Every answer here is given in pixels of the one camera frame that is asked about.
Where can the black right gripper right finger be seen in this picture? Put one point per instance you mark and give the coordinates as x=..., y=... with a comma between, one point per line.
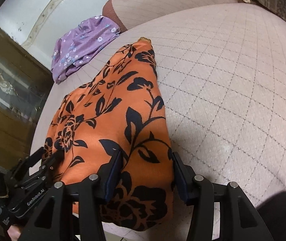
x=238, y=218

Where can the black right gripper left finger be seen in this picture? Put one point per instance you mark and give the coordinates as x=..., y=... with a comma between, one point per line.
x=68, y=210

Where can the orange black floral garment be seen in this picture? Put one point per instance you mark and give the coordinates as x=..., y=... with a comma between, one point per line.
x=120, y=111

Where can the left hand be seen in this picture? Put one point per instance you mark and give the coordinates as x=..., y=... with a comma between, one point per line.
x=14, y=232

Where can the dark wooden glass cabinet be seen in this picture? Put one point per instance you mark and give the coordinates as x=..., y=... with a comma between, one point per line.
x=24, y=87

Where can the purple floral garment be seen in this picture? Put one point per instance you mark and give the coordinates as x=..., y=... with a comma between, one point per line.
x=78, y=46

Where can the beige quilted mattress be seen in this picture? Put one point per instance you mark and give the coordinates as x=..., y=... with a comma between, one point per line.
x=222, y=75

